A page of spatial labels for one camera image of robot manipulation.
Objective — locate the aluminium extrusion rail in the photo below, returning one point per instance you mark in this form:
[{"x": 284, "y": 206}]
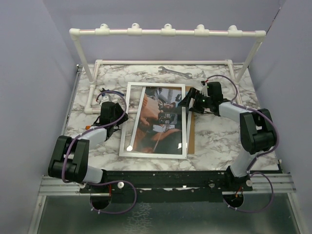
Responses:
[{"x": 56, "y": 187}]

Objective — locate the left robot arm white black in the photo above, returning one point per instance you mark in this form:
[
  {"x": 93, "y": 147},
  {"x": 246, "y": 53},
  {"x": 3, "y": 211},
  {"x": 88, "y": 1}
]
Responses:
[{"x": 69, "y": 160}]

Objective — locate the printed photo with mat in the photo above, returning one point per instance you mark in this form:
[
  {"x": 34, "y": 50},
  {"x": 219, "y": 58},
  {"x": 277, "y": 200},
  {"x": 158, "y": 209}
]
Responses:
[{"x": 160, "y": 124}]

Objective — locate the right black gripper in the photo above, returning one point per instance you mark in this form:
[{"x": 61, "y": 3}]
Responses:
[{"x": 191, "y": 94}]

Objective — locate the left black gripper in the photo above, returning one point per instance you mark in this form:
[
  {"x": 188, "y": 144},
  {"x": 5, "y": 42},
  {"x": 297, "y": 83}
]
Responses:
[{"x": 119, "y": 110}]

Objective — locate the white PVC pipe rack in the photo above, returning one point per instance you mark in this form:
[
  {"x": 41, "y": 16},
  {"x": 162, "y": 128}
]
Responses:
[{"x": 166, "y": 31}]

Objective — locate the silver open-end wrench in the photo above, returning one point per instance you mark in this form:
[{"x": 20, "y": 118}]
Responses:
[{"x": 162, "y": 69}]

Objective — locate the blue handled pliers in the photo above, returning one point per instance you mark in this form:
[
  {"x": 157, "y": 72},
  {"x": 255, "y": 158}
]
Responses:
[{"x": 104, "y": 92}]

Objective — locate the white picture frame with photo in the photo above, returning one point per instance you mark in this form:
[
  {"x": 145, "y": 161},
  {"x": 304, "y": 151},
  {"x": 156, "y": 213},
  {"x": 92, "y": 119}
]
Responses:
[{"x": 128, "y": 127}]

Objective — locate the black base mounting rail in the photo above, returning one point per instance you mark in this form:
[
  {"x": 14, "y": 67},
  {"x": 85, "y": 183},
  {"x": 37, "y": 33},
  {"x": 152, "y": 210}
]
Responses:
[{"x": 168, "y": 186}]

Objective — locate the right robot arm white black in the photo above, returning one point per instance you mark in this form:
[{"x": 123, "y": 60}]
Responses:
[{"x": 258, "y": 134}]

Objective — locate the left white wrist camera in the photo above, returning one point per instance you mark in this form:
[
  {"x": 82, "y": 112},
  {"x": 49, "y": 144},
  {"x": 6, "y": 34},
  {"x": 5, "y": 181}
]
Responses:
[{"x": 104, "y": 98}]

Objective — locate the brown frame backing board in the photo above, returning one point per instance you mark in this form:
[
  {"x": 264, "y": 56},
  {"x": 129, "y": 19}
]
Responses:
[{"x": 190, "y": 129}]

